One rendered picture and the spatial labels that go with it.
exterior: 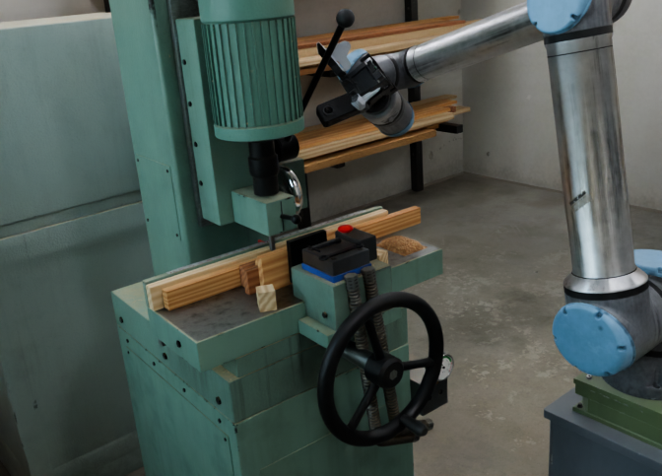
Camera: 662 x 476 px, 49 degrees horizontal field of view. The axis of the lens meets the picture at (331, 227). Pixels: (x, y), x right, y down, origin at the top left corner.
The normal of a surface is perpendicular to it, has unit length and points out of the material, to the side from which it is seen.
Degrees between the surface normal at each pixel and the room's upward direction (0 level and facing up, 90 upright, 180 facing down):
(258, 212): 90
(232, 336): 90
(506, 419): 0
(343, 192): 90
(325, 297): 90
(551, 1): 82
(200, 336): 0
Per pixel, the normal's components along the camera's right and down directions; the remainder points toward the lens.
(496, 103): -0.76, 0.26
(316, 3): 0.64, 0.21
